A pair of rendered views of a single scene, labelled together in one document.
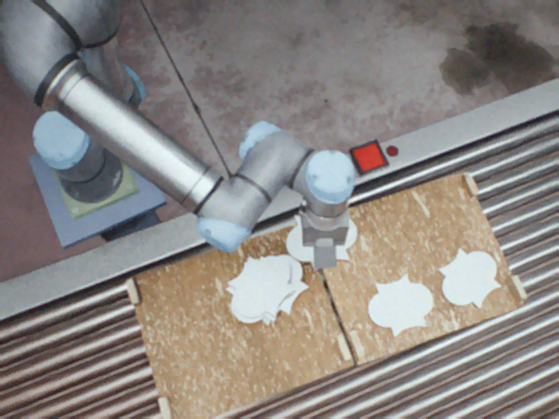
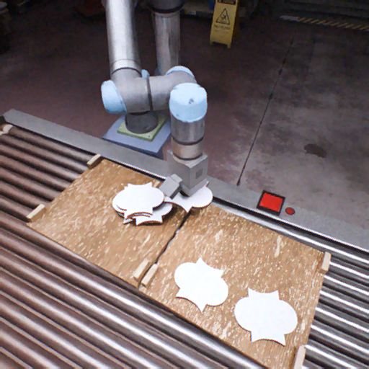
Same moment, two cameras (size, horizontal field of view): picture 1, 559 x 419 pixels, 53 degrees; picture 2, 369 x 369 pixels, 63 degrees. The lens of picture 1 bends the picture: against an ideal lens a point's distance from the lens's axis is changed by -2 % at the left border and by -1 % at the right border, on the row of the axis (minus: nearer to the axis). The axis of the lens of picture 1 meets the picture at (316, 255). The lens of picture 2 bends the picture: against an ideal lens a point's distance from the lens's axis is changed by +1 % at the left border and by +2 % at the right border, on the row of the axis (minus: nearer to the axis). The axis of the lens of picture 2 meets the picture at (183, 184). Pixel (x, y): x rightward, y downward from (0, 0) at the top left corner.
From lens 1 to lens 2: 0.65 m
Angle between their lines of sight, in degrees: 35
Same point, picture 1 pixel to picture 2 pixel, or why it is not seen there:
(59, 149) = not seen: hidden behind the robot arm
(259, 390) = (81, 247)
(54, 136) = not seen: hidden behind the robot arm
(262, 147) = (173, 73)
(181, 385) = (58, 211)
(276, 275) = (151, 199)
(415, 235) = (254, 259)
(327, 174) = (183, 91)
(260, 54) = (290, 183)
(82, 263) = (96, 142)
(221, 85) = (259, 181)
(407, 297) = (209, 283)
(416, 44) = not seen: outside the picture
